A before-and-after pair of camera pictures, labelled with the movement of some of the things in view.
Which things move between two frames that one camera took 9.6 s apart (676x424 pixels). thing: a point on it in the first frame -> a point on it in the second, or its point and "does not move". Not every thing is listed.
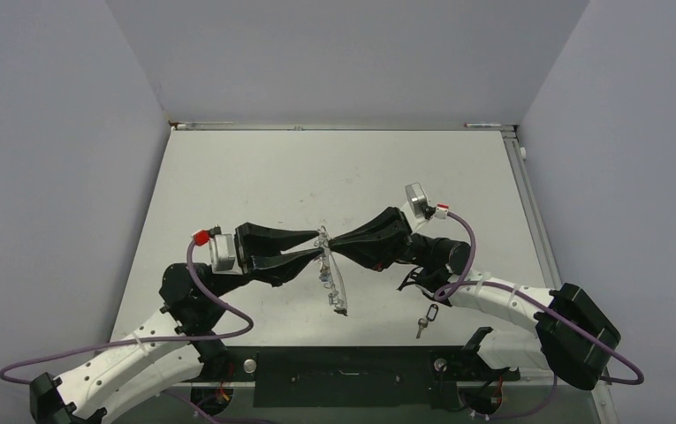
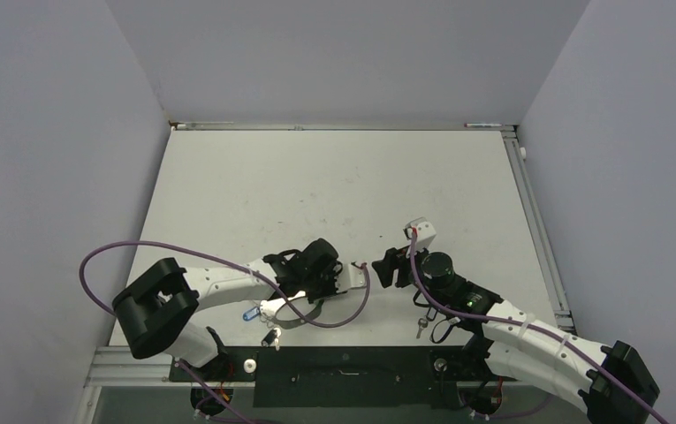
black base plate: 353,377 does not move
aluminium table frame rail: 520,163 does not move
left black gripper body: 244,253 -> 316,286
